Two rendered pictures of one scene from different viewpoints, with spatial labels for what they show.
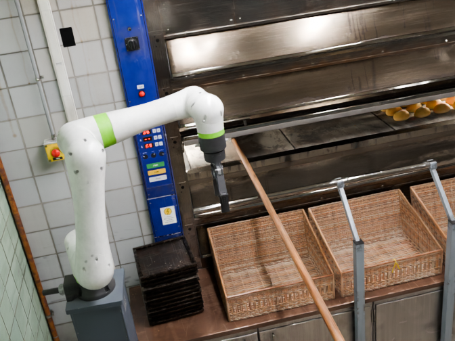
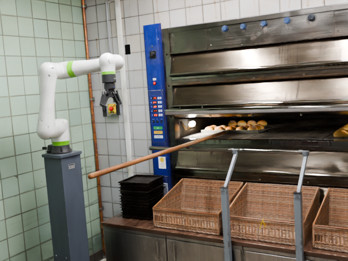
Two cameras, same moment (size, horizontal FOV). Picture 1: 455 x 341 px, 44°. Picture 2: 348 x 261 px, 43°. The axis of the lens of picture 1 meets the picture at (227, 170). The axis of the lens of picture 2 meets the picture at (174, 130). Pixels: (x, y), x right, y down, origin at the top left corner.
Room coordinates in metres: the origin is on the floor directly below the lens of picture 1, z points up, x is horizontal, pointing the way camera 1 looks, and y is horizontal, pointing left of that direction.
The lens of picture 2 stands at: (-0.19, -2.11, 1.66)
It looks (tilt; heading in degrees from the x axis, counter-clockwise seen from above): 6 degrees down; 39
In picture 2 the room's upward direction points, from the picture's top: 4 degrees counter-clockwise
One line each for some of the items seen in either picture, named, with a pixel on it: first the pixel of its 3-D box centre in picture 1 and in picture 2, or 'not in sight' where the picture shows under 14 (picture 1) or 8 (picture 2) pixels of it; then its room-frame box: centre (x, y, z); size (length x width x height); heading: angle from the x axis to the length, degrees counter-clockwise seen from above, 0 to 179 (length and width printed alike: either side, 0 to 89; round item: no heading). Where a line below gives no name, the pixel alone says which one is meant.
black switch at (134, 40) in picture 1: (131, 39); (151, 51); (2.59, 0.36, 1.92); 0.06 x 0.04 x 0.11; 98
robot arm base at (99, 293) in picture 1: (78, 284); (56, 148); (1.74, 0.60, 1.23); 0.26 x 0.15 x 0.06; 95
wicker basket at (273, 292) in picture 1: (268, 261); (199, 204); (2.45, -0.15, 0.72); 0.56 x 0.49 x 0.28; 98
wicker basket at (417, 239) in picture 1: (372, 239); (272, 211); (2.53, -0.72, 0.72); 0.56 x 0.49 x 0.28; 99
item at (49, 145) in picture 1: (56, 149); (114, 108); (2.54, 0.80, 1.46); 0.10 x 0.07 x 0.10; 98
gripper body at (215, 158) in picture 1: (215, 161); (110, 90); (1.80, 0.04, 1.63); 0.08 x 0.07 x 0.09; 8
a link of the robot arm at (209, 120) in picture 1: (207, 114); (107, 63); (1.81, 0.04, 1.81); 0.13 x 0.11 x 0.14; 21
